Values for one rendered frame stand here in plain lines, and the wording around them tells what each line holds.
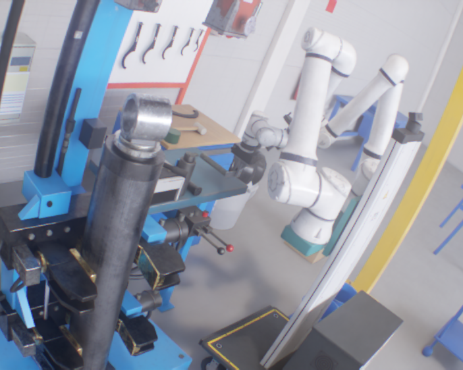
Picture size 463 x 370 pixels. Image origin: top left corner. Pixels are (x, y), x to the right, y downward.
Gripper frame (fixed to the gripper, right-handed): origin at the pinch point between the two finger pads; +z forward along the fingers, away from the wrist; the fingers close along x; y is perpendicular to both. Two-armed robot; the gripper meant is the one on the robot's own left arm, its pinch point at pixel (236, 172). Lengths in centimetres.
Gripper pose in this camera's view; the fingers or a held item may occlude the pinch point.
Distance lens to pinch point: 253.0
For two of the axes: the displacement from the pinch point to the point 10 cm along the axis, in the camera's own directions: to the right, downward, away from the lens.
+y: -6.1, 1.1, -7.8
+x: 7.0, 5.3, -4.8
